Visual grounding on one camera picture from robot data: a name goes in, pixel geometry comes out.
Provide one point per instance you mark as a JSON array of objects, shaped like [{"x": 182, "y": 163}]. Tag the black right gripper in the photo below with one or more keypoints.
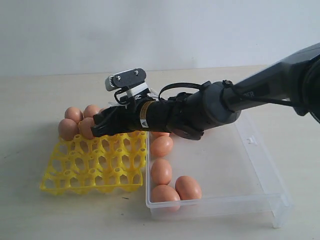
[{"x": 147, "y": 114}]

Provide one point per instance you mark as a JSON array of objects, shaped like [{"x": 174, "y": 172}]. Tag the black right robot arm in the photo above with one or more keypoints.
[{"x": 293, "y": 81}]

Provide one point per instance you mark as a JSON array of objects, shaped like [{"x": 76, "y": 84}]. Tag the yellow plastic egg tray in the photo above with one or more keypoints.
[{"x": 101, "y": 164}]

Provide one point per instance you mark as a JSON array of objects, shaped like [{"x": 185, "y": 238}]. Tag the clear plastic container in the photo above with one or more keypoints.
[{"x": 234, "y": 170}]

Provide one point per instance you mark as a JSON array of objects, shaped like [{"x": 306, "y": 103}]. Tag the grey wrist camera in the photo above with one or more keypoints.
[{"x": 125, "y": 79}]

